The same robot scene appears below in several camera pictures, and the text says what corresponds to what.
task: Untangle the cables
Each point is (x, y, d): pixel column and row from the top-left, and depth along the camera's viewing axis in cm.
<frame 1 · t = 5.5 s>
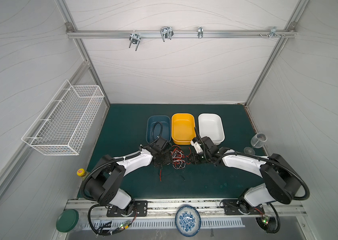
left hand: (171, 158, 89), fingers open
right hand: (191, 155, 88), fingers open
blue plastic bin: (158, 126, 113), on the table
yellow plastic bin: (183, 128, 106), point 2 cm above the table
white plastic bin: (211, 125, 108), on the table
clear measuring cup: (258, 140, 86), point 14 cm above the table

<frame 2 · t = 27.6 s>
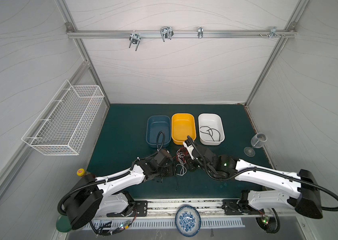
left hand: (176, 169, 82), fingers open
right hand: (186, 153, 75), fingers closed
the named things where they were.

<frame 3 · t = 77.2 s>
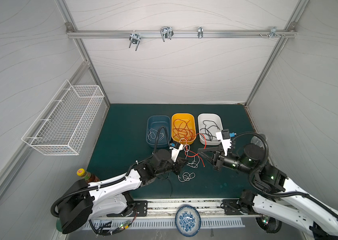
left hand: (190, 160, 74), fingers closed
right hand: (201, 147, 58), fingers closed
the named things where they were.

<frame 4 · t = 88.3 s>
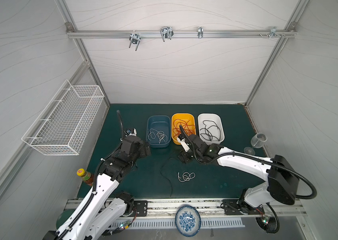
left hand: (143, 142, 76), fingers open
right hand: (182, 149, 83), fingers open
the named things where they were.

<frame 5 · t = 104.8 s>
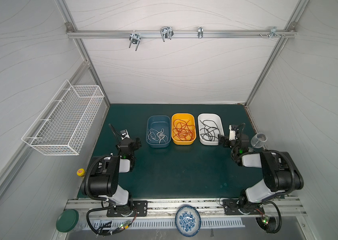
left hand: (131, 136, 94), fingers open
right hand: (229, 131, 95), fingers open
the named things where they were.

